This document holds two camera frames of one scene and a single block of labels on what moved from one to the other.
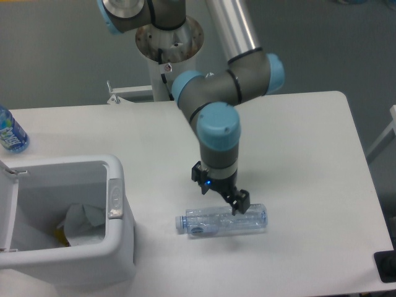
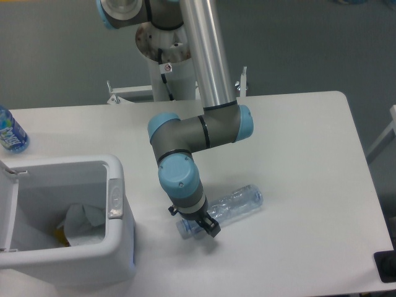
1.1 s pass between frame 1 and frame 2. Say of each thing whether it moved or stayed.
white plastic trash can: stayed
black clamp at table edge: stayed
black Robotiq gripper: moved
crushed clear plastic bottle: moved
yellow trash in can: stayed
